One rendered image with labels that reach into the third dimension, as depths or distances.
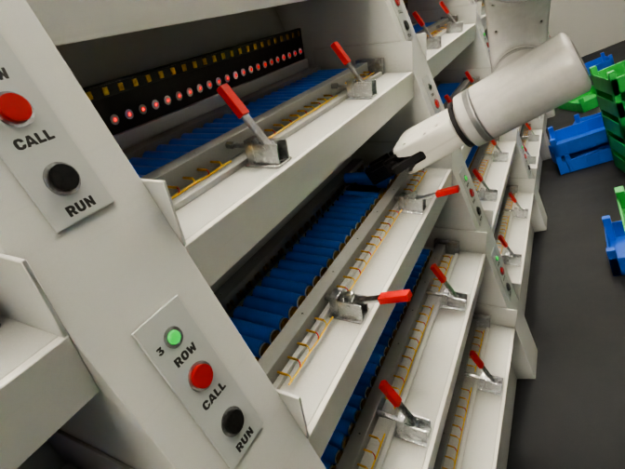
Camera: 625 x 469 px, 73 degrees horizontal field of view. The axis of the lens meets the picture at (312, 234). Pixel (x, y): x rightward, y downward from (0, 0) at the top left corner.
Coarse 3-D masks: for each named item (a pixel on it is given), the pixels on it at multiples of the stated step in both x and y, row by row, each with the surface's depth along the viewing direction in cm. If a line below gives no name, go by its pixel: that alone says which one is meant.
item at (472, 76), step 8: (440, 72) 139; (448, 72) 138; (456, 72) 137; (464, 72) 135; (472, 72) 134; (480, 72) 133; (488, 72) 132; (440, 80) 140; (448, 80) 139; (456, 80) 138; (464, 80) 134; (472, 80) 119; (480, 80) 135; (440, 88) 131; (448, 88) 130; (456, 88) 129; (464, 88) 126; (440, 96) 122; (448, 96) 99; (464, 152) 92; (464, 160) 93
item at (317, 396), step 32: (448, 160) 80; (416, 224) 65; (384, 256) 58; (416, 256) 63; (352, 288) 53; (384, 288) 52; (384, 320) 52; (320, 352) 44; (352, 352) 44; (320, 384) 41; (352, 384) 45; (320, 416) 38; (320, 448) 39
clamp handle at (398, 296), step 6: (384, 294) 45; (390, 294) 45; (396, 294) 44; (402, 294) 44; (408, 294) 44; (354, 300) 48; (360, 300) 47; (366, 300) 46; (372, 300) 46; (378, 300) 45; (384, 300) 45; (390, 300) 44; (396, 300) 44; (402, 300) 44; (408, 300) 43
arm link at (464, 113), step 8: (456, 96) 62; (464, 96) 60; (456, 104) 61; (464, 104) 60; (456, 112) 60; (464, 112) 60; (472, 112) 59; (456, 120) 62; (464, 120) 60; (472, 120) 59; (464, 128) 60; (472, 128) 60; (480, 128) 60; (472, 136) 61; (480, 136) 60; (488, 136) 60; (480, 144) 62
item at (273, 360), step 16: (400, 176) 75; (400, 192) 72; (384, 208) 65; (368, 224) 62; (352, 240) 58; (368, 240) 60; (352, 256) 56; (336, 272) 52; (320, 288) 50; (304, 304) 48; (320, 304) 48; (288, 320) 46; (304, 320) 45; (288, 336) 44; (304, 336) 46; (320, 336) 45; (272, 352) 42; (288, 352) 43; (272, 368) 40; (288, 384) 40
